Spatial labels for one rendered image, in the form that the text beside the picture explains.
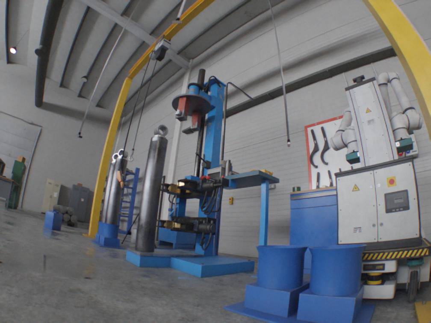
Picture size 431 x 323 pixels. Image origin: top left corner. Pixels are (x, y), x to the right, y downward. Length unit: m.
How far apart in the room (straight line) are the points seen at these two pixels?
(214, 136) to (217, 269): 1.85
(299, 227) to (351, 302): 1.63
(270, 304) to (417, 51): 1.53
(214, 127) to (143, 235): 1.81
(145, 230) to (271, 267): 1.56
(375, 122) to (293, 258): 1.37
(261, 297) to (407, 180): 1.05
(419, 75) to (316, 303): 1.20
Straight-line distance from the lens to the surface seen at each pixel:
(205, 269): 2.09
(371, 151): 1.96
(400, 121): 2.14
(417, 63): 1.33
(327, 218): 2.41
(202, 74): 3.58
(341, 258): 1.03
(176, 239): 4.89
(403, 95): 2.40
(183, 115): 2.84
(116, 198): 3.62
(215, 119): 3.28
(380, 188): 1.44
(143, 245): 2.39
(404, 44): 1.42
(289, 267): 1.15
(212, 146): 3.08
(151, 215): 2.39
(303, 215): 2.51
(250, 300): 1.26
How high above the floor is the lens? 0.43
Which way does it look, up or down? 19 degrees up
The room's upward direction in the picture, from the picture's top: 4 degrees clockwise
